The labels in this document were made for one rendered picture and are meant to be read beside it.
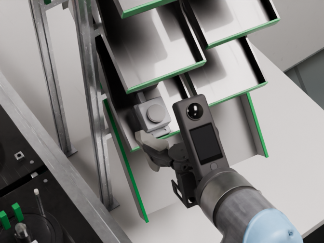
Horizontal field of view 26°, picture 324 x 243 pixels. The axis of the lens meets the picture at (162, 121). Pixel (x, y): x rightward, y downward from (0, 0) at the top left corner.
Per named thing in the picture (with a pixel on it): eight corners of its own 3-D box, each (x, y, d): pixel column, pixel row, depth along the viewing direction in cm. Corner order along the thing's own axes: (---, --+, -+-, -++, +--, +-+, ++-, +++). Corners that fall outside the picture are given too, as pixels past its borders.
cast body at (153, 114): (168, 135, 120) (176, 126, 114) (144, 144, 119) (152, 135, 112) (149, 90, 121) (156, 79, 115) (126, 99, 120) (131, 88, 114)
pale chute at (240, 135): (259, 153, 143) (268, 156, 138) (201, 178, 139) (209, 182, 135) (218, 21, 137) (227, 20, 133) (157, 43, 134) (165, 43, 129)
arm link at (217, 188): (208, 198, 91) (263, 175, 93) (193, 181, 95) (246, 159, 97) (216, 242, 95) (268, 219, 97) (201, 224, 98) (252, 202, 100)
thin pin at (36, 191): (45, 213, 134) (38, 190, 127) (41, 215, 134) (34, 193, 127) (43, 210, 135) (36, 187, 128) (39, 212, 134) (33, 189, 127)
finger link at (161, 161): (137, 156, 107) (177, 174, 101) (135, 148, 106) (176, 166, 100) (158, 141, 110) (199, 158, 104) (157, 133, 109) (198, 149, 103)
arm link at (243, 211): (240, 285, 84) (271, 224, 82) (200, 235, 93) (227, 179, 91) (289, 291, 88) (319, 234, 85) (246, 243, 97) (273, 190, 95)
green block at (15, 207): (24, 219, 133) (20, 206, 129) (18, 222, 133) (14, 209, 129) (20, 214, 134) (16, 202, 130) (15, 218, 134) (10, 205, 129)
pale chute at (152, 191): (200, 191, 137) (209, 195, 133) (139, 217, 134) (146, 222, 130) (155, 55, 132) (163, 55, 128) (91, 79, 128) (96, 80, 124)
